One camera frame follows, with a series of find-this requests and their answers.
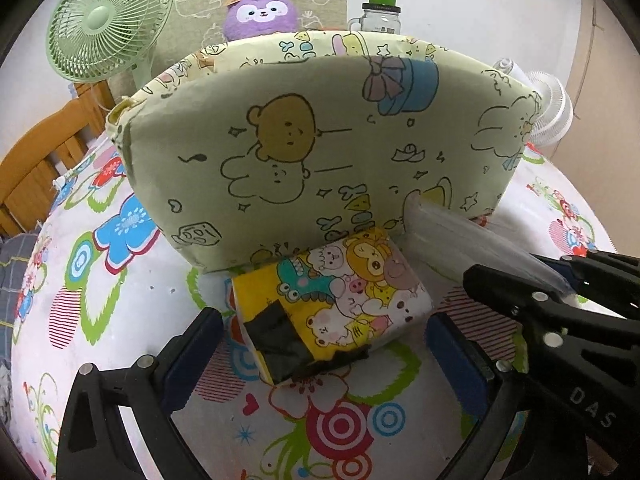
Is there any yellow cartoon tissue pack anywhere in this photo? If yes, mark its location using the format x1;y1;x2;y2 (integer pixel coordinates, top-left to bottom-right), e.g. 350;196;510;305
232;228;433;386

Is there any glass mug jar green lid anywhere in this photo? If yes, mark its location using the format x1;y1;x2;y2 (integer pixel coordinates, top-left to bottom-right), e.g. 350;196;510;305
347;0;401;34

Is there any grey plaid pillow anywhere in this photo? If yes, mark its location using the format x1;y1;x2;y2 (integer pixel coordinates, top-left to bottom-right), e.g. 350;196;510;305
0;232;38;368

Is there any white fan power cable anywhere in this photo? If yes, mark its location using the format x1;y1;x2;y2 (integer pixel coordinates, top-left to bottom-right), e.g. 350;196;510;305
52;134;114;194

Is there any floral tablecloth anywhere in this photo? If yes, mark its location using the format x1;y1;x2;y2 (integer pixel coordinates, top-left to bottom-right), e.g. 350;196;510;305
8;129;618;480

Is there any white floor fan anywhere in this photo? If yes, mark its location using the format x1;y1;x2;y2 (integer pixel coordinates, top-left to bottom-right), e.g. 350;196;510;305
492;58;574;148

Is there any yellow cartoon fabric box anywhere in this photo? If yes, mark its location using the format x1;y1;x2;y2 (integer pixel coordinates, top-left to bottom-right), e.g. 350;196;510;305
106;30;542;272

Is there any beige door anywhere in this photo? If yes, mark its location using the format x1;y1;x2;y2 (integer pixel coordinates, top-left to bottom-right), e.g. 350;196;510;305
550;0;639;256

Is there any green desk fan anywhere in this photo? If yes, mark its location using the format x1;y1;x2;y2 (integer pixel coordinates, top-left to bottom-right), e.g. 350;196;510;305
46;0;172;88

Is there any clear plastic bag bundle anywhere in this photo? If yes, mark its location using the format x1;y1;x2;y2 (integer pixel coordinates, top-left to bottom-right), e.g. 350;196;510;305
397;192;574;297

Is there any purple plush toy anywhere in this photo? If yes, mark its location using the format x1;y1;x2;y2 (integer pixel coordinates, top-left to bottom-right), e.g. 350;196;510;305
222;0;298;41

